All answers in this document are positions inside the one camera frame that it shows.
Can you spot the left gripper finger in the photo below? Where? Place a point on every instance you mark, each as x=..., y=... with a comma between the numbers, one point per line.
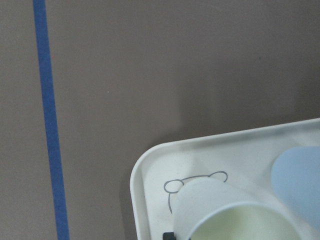
x=168, y=236

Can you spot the cream plastic cup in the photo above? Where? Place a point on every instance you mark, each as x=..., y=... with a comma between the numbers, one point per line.
x=209, y=209

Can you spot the blue plastic cup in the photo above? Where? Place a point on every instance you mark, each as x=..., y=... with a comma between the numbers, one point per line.
x=295, y=180

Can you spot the cream plastic tray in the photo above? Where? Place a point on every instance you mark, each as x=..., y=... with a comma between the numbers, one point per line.
x=242, y=158

